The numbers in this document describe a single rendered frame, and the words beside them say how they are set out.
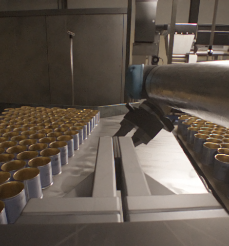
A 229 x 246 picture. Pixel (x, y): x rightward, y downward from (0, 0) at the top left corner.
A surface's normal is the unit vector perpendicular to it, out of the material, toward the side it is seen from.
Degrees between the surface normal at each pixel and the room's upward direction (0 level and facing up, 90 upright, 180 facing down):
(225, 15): 90
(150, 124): 90
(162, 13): 90
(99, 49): 90
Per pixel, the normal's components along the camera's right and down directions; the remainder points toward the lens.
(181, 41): -0.12, 0.42
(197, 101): -0.93, 0.33
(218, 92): -0.96, -0.09
